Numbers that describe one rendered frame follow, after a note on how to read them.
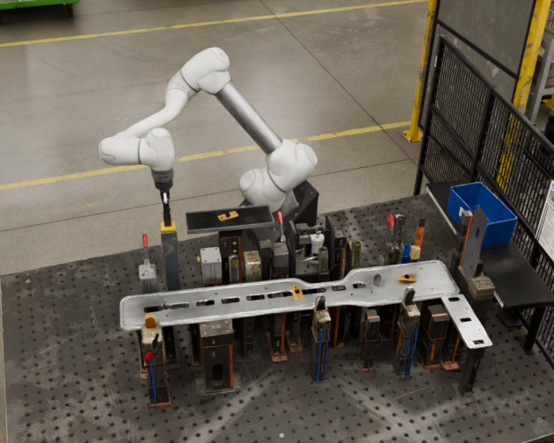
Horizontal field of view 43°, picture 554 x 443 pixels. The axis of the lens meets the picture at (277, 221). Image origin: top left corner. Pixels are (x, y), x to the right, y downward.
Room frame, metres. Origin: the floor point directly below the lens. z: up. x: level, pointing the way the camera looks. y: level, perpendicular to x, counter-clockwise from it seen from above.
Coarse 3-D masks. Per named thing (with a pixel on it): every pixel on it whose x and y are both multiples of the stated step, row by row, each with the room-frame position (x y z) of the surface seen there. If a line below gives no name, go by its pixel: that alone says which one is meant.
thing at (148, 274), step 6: (150, 264) 2.20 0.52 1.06; (144, 270) 2.15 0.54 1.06; (150, 270) 2.16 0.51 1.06; (144, 276) 2.12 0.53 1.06; (150, 276) 2.12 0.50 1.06; (156, 276) 2.12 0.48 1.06; (144, 282) 2.11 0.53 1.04; (150, 282) 2.11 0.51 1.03; (156, 282) 2.12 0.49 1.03; (144, 288) 2.11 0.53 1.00; (150, 288) 2.11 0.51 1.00; (156, 288) 2.12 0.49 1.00; (162, 330) 2.15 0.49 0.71
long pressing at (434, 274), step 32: (192, 288) 2.11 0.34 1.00; (224, 288) 2.12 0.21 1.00; (256, 288) 2.13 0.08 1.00; (288, 288) 2.13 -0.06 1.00; (352, 288) 2.14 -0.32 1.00; (384, 288) 2.14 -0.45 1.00; (416, 288) 2.15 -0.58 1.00; (448, 288) 2.15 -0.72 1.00; (128, 320) 1.93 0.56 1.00; (160, 320) 1.93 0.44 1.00; (192, 320) 1.94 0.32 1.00
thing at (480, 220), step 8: (480, 208) 2.26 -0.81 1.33; (480, 216) 2.24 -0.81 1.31; (472, 224) 2.29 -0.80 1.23; (480, 224) 2.23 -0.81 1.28; (472, 232) 2.27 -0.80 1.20; (480, 232) 2.22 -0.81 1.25; (480, 240) 2.20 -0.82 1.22; (464, 248) 2.30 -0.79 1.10; (472, 248) 2.25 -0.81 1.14; (480, 248) 2.18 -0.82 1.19; (464, 256) 2.29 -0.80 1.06; (472, 256) 2.23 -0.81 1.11; (464, 264) 2.28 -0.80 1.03; (472, 264) 2.22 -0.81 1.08; (472, 272) 2.20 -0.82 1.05
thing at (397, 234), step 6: (396, 216) 2.35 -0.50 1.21; (402, 216) 2.36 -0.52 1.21; (396, 222) 2.34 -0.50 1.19; (402, 222) 2.32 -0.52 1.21; (396, 228) 2.34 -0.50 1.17; (402, 228) 2.34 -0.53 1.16; (396, 234) 2.34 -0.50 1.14; (402, 234) 2.34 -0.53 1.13; (396, 240) 2.33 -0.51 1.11; (402, 240) 2.34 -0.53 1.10
